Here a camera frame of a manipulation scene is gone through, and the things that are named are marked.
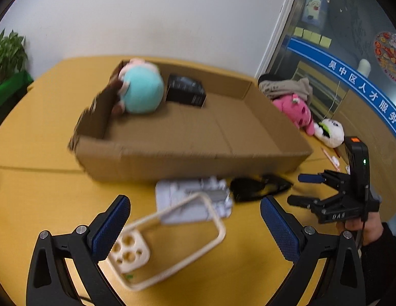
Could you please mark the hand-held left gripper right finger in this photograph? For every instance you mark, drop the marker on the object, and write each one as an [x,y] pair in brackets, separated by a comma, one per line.
[281,226]

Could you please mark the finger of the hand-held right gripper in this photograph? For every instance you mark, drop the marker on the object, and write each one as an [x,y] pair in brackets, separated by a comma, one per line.
[300,200]
[309,178]

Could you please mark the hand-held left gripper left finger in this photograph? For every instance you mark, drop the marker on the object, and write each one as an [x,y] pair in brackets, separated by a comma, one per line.
[110,226]

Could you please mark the cream phone case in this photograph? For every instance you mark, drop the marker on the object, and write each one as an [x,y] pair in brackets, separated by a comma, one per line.
[131,251]

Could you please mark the black sunglasses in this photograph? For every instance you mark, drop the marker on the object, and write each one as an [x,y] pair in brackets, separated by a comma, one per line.
[249,189]

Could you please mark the brown cardboard box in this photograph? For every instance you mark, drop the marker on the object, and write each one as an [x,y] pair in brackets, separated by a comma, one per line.
[185,162]

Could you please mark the person's right forearm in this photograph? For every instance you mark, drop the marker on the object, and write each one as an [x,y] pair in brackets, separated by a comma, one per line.
[383,261]

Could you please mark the wooden desktop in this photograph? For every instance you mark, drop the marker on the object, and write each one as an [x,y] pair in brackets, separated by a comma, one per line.
[41,140]

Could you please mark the person's right hand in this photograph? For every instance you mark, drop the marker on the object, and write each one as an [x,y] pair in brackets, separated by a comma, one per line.
[371,229]

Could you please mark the white and red pen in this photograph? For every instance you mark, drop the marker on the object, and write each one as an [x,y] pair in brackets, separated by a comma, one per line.
[330,158]

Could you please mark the white plush toy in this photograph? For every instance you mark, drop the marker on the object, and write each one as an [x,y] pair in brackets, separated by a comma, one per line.
[330,130]

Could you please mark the white plastic packet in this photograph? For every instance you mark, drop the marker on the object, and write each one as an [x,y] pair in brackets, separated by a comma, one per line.
[185,191]

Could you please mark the grey cloth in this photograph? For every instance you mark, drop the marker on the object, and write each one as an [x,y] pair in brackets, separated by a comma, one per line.
[287,87]

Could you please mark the white rounded object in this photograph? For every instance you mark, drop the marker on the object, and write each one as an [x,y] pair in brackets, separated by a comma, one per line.
[364,67]

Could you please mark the dark cloth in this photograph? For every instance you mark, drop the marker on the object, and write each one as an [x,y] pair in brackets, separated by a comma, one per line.
[268,78]

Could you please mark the red round window decoration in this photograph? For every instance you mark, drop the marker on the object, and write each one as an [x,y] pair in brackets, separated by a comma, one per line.
[387,51]

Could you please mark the yellow sticky note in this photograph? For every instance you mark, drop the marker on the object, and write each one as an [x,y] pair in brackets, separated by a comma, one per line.
[316,38]
[307,34]
[325,41]
[298,32]

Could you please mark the teal and pink plush toy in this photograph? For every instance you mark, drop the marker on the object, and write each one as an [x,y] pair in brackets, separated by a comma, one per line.
[143,91]

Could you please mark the small black box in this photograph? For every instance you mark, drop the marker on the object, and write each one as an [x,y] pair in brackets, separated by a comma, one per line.
[185,91]

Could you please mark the green potted plant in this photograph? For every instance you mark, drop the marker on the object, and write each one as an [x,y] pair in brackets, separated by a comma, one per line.
[8,54]

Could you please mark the blue wall banner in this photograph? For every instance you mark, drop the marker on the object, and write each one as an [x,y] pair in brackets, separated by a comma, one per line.
[360,86]

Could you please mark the cartoon wall poster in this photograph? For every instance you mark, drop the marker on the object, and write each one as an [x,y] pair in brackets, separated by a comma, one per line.
[314,8]

